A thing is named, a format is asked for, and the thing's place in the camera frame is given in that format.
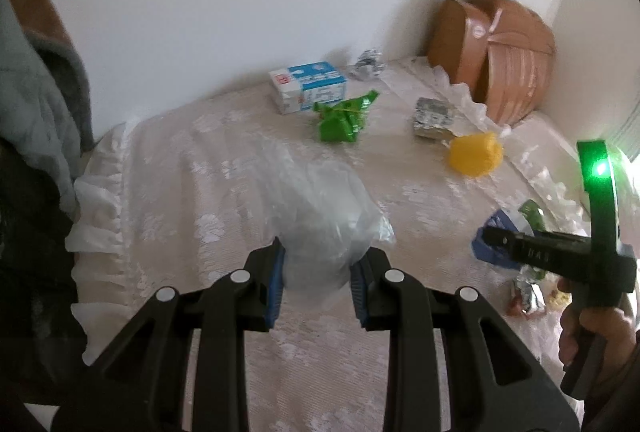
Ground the crumpled green wrapper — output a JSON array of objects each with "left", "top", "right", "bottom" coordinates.
[{"left": 312, "top": 90, "right": 381, "bottom": 144}]

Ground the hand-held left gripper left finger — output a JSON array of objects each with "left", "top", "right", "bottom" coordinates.
[{"left": 50, "top": 236, "right": 287, "bottom": 432}]

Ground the crumpled silver wrapper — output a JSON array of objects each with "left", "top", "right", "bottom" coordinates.
[{"left": 349, "top": 46, "right": 386, "bottom": 80}]

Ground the flat silver foil packet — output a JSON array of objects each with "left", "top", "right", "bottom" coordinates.
[{"left": 412, "top": 97, "right": 457, "bottom": 140}]

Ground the clear plastic bag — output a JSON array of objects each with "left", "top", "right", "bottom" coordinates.
[{"left": 260, "top": 137, "right": 398, "bottom": 294}]

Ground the yellow crumpled ball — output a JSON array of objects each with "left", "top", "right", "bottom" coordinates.
[{"left": 447, "top": 131, "right": 504, "bottom": 177}]

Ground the blue white milk carton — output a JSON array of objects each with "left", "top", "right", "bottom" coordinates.
[{"left": 268, "top": 61, "right": 348, "bottom": 115}]

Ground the grey blanket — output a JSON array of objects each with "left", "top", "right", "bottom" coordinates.
[{"left": 0, "top": 0, "right": 96, "bottom": 213}]

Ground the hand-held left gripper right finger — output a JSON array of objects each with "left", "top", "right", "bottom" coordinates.
[{"left": 350, "top": 246, "right": 581, "bottom": 432}]

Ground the silver red wrapper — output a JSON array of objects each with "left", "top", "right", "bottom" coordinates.
[{"left": 506, "top": 265, "right": 549, "bottom": 317}]

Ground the blue white wrapper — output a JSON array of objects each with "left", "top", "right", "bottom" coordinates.
[{"left": 470, "top": 208, "right": 532, "bottom": 269}]

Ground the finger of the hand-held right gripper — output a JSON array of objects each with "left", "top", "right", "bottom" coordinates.
[{"left": 481, "top": 226, "right": 522, "bottom": 266}]

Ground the small green wrapper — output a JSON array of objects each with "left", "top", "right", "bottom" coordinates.
[{"left": 517, "top": 201, "right": 547, "bottom": 233}]

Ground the white lace cloth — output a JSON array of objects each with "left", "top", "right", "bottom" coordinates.
[{"left": 67, "top": 55, "right": 621, "bottom": 432}]

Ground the person's right hand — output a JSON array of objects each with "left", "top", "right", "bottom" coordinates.
[{"left": 556, "top": 276, "right": 640, "bottom": 385}]

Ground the dark cloth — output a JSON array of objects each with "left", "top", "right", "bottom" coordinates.
[{"left": 0, "top": 137, "right": 90, "bottom": 408}]

